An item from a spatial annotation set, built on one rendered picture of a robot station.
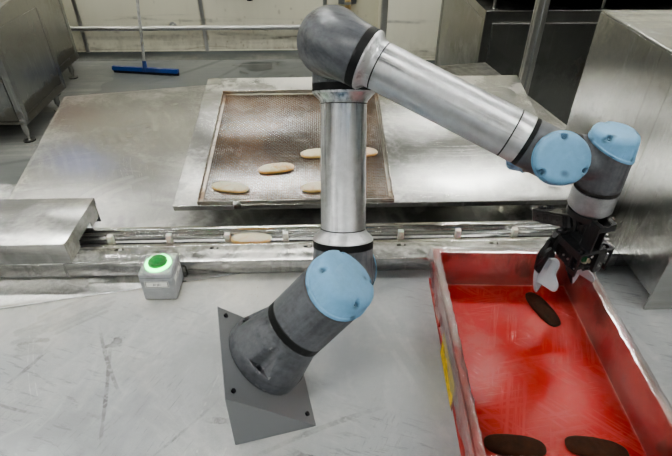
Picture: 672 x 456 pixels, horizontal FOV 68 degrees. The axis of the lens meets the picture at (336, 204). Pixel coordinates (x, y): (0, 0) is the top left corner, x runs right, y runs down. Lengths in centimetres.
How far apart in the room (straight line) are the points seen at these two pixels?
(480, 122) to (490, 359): 50
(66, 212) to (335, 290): 77
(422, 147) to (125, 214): 84
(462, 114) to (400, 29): 385
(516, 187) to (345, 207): 62
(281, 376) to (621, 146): 65
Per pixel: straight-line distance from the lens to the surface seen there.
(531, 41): 201
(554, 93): 310
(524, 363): 106
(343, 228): 91
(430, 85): 75
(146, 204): 148
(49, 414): 107
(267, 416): 88
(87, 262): 127
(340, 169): 90
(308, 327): 82
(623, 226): 131
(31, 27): 404
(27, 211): 140
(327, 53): 77
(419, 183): 134
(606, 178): 91
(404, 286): 115
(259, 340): 86
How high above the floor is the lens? 163
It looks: 36 degrees down
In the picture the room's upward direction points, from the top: straight up
